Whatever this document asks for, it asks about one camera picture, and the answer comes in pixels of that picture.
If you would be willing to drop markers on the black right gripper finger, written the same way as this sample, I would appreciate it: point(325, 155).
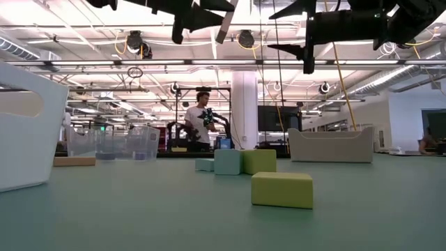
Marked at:
point(309, 55)
point(301, 7)

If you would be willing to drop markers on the yellow-green arch block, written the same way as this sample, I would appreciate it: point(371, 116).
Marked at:
point(259, 162)

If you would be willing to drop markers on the yellow-green rectangular block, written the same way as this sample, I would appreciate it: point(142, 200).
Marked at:
point(282, 191)

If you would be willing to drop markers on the clear plastic bin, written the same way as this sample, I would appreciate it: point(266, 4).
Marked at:
point(139, 144)

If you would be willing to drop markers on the long ceiling light bar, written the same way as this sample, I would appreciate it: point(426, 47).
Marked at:
point(223, 62)

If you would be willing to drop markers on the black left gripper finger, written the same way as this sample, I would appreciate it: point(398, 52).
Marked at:
point(195, 21)
point(209, 5)

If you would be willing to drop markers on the light blue rectangular block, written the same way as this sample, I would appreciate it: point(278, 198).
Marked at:
point(205, 165)

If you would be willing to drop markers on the black table edge rail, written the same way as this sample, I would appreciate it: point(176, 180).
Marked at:
point(181, 155)

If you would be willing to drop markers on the white building column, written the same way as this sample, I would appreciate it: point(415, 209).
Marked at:
point(244, 111)

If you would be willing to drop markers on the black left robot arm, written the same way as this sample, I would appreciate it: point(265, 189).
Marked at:
point(102, 3)

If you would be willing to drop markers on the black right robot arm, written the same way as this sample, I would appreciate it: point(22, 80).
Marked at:
point(411, 17)

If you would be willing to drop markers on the light blue cube block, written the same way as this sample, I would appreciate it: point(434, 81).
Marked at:
point(228, 162)

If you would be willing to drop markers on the tan wooden block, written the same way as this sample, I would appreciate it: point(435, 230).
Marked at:
point(74, 161)

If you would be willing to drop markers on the silver ventilation duct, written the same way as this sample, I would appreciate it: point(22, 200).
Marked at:
point(383, 80)

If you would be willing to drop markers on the person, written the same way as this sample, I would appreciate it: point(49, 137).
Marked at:
point(428, 141)
point(198, 122)

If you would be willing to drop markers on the white plastic bin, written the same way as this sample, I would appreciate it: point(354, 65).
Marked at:
point(24, 150)
point(331, 146)

